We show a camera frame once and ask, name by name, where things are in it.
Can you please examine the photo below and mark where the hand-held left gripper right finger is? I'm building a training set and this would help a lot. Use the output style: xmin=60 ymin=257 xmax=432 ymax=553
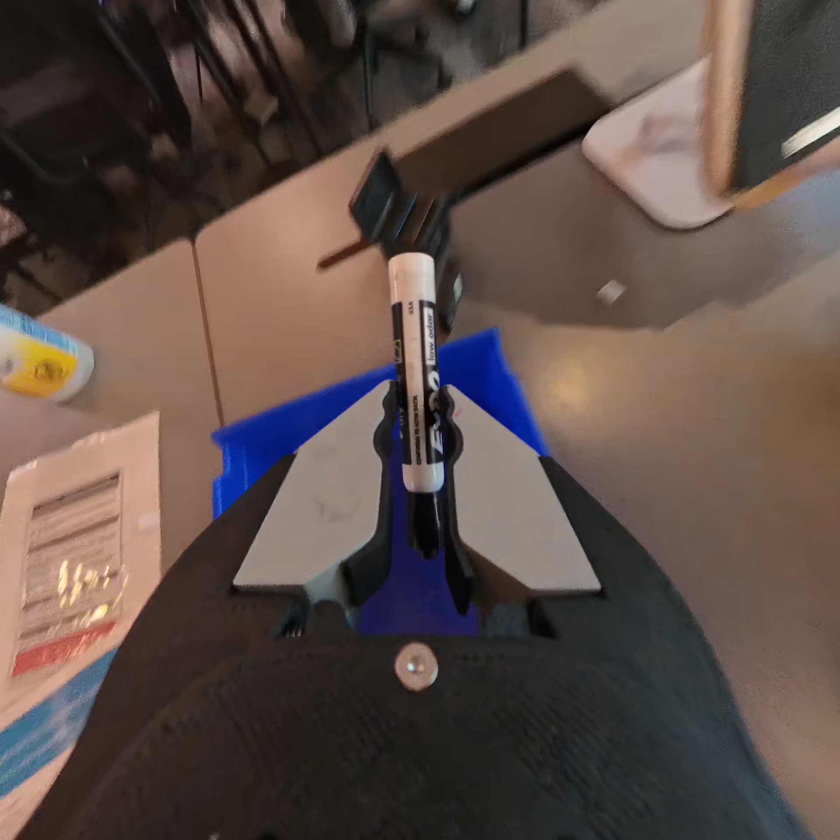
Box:
xmin=441 ymin=386 xmax=602 ymax=616

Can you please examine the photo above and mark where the black white dry erase marker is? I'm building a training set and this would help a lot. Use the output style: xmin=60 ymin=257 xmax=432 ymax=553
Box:
xmin=387 ymin=251 xmax=447 ymax=560

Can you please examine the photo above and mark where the white barcode label sheet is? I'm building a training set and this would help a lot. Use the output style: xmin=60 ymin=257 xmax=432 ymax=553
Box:
xmin=0 ymin=410 xmax=163 ymax=834

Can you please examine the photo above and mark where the black wooden book stand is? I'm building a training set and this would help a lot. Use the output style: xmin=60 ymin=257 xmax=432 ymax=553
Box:
xmin=581 ymin=0 xmax=840 ymax=231

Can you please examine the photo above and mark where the blue plastic bin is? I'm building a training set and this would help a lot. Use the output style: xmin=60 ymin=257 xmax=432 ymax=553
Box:
xmin=210 ymin=327 xmax=551 ymax=637

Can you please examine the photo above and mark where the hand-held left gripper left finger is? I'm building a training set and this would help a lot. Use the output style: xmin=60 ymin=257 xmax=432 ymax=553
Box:
xmin=231 ymin=381 xmax=399 ymax=608

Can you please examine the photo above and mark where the black charger case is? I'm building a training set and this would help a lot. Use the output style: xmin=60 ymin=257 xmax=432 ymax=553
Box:
xmin=348 ymin=151 xmax=460 ymax=263

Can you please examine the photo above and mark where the white wipes canister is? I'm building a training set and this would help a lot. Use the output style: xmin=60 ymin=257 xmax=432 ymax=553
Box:
xmin=0 ymin=304 xmax=96 ymax=404

